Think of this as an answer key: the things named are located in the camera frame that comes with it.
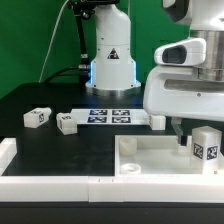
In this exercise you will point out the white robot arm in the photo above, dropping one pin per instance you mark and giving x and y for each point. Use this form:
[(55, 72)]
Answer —
[(113, 71)]

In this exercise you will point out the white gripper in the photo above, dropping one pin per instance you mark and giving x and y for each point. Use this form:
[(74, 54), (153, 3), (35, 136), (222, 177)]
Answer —
[(177, 92)]

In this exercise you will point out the white square tabletop part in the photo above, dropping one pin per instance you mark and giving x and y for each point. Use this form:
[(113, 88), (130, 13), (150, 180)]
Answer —
[(154, 154)]

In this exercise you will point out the white marker base plate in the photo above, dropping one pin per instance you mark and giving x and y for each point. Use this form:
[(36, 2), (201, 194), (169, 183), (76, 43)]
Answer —
[(110, 116)]

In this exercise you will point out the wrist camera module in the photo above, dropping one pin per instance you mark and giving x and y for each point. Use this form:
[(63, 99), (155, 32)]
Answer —
[(188, 52)]

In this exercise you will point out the white U-shaped fence frame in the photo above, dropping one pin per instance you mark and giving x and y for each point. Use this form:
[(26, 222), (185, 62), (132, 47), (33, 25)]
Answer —
[(194, 188)]

